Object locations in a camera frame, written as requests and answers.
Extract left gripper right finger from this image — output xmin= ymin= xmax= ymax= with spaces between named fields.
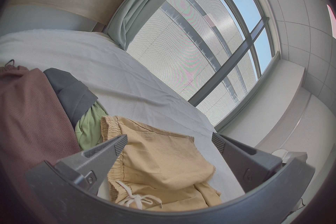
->
xmin=211 ymin=132 xmax=283 ymax=194

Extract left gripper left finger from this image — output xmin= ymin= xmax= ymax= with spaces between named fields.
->
xmin=55 ymin=134 xmax=128 ymax=195

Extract window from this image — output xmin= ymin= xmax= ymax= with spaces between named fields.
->
xmin=125 ymin=0 xmax=280 ymax=133

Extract light green garment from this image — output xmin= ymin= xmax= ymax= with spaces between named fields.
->
xmin=75 ymin=101 xmax=110 ymax=151

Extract dark grey garment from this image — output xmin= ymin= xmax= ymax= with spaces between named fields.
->
xmin=43 ymin=68 xmax=98 ymax=126

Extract blue-green curtain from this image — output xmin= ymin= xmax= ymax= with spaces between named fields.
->
xmin=106 ymin=0 xmax=240 ymax=51

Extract brown garment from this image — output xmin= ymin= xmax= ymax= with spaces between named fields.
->
xmin=0 ymin=60 xmax=82 ymax=218

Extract tan shorts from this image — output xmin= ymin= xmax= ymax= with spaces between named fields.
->
xmin=100 ymin=115 xmax=222 ymax=211

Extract bed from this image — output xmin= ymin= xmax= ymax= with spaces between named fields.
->
xmin=0 ymin=0 xmax=246 ymax=204

